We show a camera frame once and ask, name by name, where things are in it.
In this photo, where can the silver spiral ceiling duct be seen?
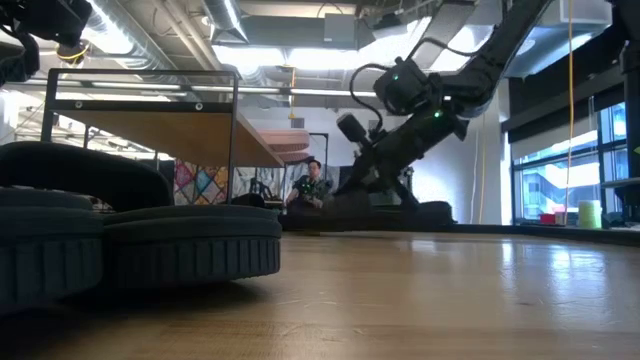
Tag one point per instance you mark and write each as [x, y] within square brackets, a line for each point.
[130, 35]
[227, 20]

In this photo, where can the silver rectangular ceiling duct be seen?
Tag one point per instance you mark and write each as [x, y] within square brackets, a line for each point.
[550, 50]

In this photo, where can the black aluminium table frame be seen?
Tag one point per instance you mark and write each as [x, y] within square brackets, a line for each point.
[550, 234]

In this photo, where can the black metal stand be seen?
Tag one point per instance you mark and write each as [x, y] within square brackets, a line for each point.
[326, 147]

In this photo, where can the wooden shelf with black frame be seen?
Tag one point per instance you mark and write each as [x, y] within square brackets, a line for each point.
[150, 130]

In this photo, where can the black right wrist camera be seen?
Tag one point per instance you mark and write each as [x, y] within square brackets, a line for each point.
[352, 128]

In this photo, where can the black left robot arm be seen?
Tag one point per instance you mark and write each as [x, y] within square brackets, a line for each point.
[15, 60]

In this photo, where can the round black ceiling fixture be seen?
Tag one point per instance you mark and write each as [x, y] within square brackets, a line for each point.
[72, 52]

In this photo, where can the colourful patchwork hanging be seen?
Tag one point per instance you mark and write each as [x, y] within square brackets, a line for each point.
[200, 182]

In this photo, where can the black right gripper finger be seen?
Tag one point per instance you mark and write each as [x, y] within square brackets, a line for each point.
[350, 194]
[406, 192]

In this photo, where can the black foam slide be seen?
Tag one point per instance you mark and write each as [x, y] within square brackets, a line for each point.
[350, 212]
[45, 250]
[250, 201]
[190, 250]

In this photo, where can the red box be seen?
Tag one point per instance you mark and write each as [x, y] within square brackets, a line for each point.
[547, 219]

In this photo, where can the long ceiling light strip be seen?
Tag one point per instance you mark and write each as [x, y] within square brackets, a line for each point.
[280, 91]

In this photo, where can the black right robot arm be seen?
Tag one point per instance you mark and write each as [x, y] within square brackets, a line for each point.
[500, 45]

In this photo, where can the person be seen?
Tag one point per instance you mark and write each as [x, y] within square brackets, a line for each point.
[310, 190]

